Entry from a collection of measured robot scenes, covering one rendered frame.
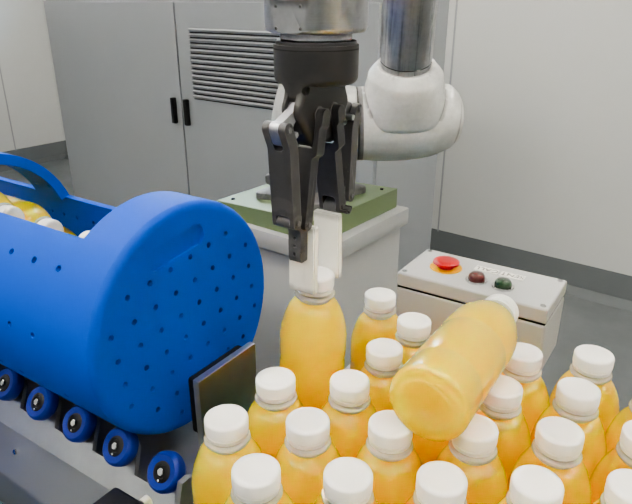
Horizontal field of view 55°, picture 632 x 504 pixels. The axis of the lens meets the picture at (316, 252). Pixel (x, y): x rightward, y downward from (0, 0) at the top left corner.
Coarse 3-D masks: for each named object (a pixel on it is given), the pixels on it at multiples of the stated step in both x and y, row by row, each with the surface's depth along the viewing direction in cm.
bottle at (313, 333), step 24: (288, 312) 62; (312, 312) 61; (336, 312) 62; (288, 336) 62; (312, 336) 61; (336, 336) 62; (288, 360) 63; (312, 360) 62; (336, 360) 63; (312, 384) 63
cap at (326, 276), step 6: (318, 270) 62; (324, 270) 62; (330, 270) 62; (318, 276) 61; (324, 276) 61; (330, 276) 61; (318, 282) 60; (324, 282) 60; (330, 282) 61; (318, 288) 60; (324, 288) 61; (330, 288) 61; (306, 294) 61; (318, 294) 61; (324, 294) 61
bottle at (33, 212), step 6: (12, 198) 96; (18, 198) 97; (18, 204) 94; (24, 204) 94; (30, 204) 94; (36, 204) 95; (24, 210) 92; (30, 210) 93; (36, 210) 93; (42, 210) 94; (30, 216) 92; (36, 216) 92; (42, 216) 93; (48, 216) 94; (36, 222) 92
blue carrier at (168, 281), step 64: (64, 192) 100; (0, 256) 69; (64, 256) 64; (128, 256) 62; (192, 256) 70; (256, 256) 80; (0, 320) 68; (64, 320) 62; (128, 320) 63; (192, 320) 72; (256, 320) 83; (64, 384) 66; (128, 384) 65
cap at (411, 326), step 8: (408, 312) 71; (400, 320) 70; (408, 320) 70; (416, 320) 70; (424, 320) 70; (400, 328) 69; (408, 328) 68; (416, 328) 68; (424, 328) 68; (400, 336) 70; (408, 336) 69; (416, 336) 68; (424, 336) 69
